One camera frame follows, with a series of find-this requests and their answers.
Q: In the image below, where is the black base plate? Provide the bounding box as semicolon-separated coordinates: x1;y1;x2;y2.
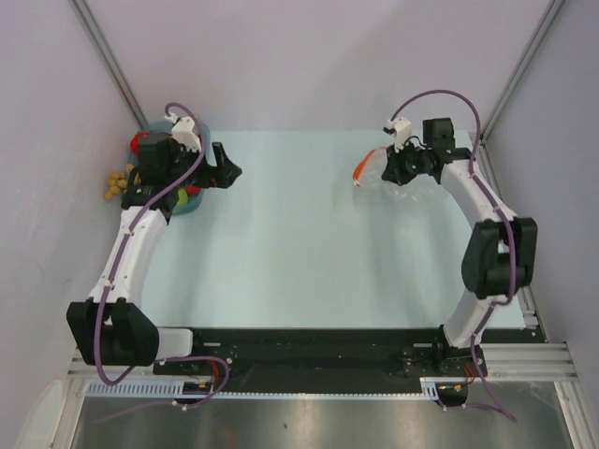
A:
146;328;543;397

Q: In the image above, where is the teal plastic basket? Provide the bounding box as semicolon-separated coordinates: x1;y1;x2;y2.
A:
128;120;203;215

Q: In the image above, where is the green cabbage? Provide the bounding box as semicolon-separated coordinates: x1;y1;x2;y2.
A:
176;189;188;208

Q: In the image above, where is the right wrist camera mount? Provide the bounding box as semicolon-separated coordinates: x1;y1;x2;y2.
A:
383;117;413;152

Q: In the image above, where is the left corner aluminium post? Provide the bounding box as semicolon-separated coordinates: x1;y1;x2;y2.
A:
68;0;148;128

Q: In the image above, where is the red bell pepper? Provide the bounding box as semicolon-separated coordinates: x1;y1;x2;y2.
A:
130;132;155;157

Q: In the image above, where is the red apple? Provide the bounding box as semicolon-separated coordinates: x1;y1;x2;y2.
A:
185;185;202;196

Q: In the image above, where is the clear zip top bag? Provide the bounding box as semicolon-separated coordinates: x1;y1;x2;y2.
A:
351;147;446;207

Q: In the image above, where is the white cable duct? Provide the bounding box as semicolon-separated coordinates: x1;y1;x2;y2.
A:
86;380;438;400

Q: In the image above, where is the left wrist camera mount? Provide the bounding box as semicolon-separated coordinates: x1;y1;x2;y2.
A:
165;112;202;152

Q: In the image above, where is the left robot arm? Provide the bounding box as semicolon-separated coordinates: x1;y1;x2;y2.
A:
66;132;242;374

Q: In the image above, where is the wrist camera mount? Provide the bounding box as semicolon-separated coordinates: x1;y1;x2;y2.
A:
165;112;202;152
383;117;413;152

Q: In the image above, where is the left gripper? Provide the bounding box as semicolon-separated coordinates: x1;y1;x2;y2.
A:
166;139;241;191

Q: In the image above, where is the yellow grape bunch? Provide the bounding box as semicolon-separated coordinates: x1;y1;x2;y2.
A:
103;164;140;201

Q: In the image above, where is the right corner aluminium post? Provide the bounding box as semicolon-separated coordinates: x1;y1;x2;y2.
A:
481;0;568;144

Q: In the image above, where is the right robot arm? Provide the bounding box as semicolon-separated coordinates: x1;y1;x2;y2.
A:
382;118;538;375

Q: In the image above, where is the corner aluminium post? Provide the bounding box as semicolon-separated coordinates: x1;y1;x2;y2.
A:
68;0;148;128
481;0;568;144

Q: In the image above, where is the aluminium rail frame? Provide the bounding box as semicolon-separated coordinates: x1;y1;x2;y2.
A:
67;343;577;382

